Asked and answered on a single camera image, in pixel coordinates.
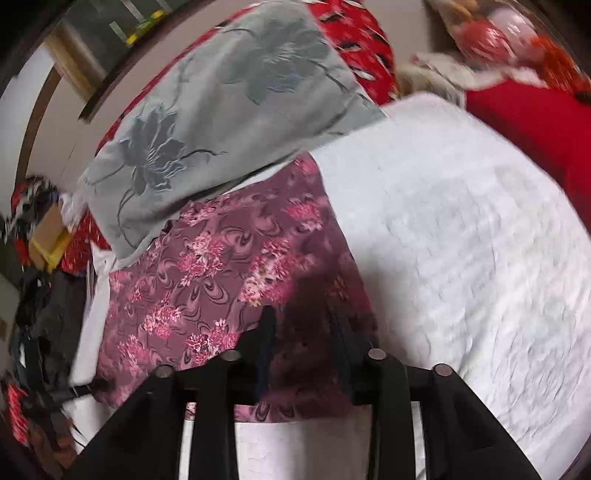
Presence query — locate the white quilted mattress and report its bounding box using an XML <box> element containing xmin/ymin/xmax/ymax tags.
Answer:
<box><xmin>69</xmin><ymin>92</ymin><xmax>591</xmax><ymax>480</ymax></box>

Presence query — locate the dark olive jacket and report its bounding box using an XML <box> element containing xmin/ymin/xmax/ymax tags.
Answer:
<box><xmin>18</xmin><ymin>272</ymin><xmax>93</xmax><ymax>384</ymax></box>

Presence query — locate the beige cloth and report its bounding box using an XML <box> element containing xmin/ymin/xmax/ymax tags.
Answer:
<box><xmin>397</xmin><ymin>53</ymin><xmax>467</xmax><ymax>107</ymax></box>

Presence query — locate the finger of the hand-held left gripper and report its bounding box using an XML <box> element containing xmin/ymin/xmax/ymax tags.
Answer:
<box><xmin>60</xmin><ymin>379</ymin><xmax>112</xmax><ymax>398</ymax></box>

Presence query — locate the grey floral pillow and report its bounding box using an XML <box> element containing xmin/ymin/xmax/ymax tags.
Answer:
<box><xmin>78</xmin><ymin>0</ymin><xmax>386</xmax><ymax>261</ymax></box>

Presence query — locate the yellow plastic object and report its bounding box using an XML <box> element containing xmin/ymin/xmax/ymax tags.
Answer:
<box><xmin>30</xmin><ymin>233</ymin><xmax>72</xmax><ymax>273</ymax></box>

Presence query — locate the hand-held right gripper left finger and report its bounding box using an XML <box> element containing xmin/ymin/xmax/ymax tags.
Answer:
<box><xmin>62</xmin><ymin>305</ymin><xmax>278</xmax><ymax>480</ymax></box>

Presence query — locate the purple floral garment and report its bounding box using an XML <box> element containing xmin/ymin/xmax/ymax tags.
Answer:
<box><xmin>95</xmin><ymin>154</ymin><xmax>379</xmax><ymax>423</ymax></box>

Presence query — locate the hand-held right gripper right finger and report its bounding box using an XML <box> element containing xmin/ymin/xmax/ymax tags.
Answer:
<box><xmin>330</xmin><ymin>314</ymin><xmax>543</xmax><ymax>480</ymax></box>

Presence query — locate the plain red cloth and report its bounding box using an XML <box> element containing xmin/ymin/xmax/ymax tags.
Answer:
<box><xmin>466</xmin><ymin>78</ymin><xmax>591</xmax><ymax>217</ymax></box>

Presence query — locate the cardboard box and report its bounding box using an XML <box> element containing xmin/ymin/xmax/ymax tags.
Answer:
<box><xmin>30</xmin><ymin>203</ymin><xmax>65</xmax><ymax>264</ymax></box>

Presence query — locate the red patterned blanket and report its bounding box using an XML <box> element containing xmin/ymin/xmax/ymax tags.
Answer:
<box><xmin>58</xmin><ymin>0</ymin><xmax>398</xmax><ymax>273</ymax></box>

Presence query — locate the pile of dark clothes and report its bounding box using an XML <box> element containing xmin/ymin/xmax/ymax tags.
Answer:
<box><xmin>0</xmin><ymin>175</ymin><xmax>61</xmax><ymax>241</ymax></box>

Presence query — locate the red plush toy bag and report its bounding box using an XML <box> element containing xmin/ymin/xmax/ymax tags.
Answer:
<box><xmin>429</xmin><ymin>0</ymin><xmax>583</xmax><ymax>88</ymax></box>

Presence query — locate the yellow green toy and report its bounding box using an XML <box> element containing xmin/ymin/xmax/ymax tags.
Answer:
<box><xmin>127</xmin><ymin>9</ymin><xmax>167</xmax><ymax>44</ymax></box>

